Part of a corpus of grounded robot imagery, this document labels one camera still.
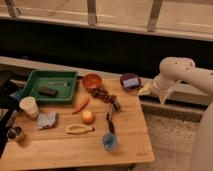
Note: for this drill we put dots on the yellow apple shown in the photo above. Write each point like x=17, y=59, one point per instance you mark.
x=87, y=117

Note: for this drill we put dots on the metal cup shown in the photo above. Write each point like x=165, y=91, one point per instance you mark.
x=16, y=134

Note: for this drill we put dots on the small utensil in tray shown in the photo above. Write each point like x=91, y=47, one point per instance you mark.
x=57, y=83

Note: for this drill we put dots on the bunch of dark grapes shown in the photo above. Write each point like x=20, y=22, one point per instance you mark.
x=105, y=96

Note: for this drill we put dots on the black stand at left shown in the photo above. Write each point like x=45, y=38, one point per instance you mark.
x=7, y=87

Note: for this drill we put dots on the blue sponge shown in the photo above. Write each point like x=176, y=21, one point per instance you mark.
x=129, y=83

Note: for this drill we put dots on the yellow banana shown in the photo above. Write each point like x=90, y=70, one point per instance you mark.
x=78, y=129

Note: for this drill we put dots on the orange carrot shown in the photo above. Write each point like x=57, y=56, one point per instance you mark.
x=81, y=106

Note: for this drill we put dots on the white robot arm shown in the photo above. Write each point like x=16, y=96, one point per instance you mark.
x=172, y=71

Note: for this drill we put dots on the white paper cup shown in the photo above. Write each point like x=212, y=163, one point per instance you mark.
x=29, y=106

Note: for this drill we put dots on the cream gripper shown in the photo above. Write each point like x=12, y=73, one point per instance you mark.
x=145, y=90

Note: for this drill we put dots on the orange bowl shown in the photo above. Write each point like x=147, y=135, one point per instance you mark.
x=91, y=81

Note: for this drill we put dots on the crumpled grey cloth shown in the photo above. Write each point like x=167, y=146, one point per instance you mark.
x=46, y=121

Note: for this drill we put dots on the green plastic tray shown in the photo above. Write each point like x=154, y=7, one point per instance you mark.
x=39, y=78

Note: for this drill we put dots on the black block in tray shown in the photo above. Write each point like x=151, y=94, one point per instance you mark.
x=47, y=91

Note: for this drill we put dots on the wooden table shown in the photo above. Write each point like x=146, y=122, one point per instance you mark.
x=54, y=148

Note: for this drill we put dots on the purple bowl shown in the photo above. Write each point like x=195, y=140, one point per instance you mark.
x=129, y=76

